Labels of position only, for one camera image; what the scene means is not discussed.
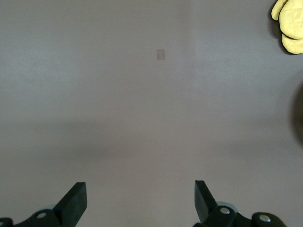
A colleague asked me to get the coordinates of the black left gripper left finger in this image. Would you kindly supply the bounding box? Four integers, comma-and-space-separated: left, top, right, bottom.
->
0, 182, 88, 227

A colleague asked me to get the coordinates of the yellow quilted oven mitt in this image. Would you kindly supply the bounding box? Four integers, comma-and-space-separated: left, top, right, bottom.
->
281, 33, 303, 56
270, 0, 303, 40

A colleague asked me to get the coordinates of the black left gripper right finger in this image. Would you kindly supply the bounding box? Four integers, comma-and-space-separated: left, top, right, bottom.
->
194, 180, 287, 227

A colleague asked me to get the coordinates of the round wooden plate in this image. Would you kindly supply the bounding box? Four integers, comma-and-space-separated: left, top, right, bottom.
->
289, 79, 303, 148

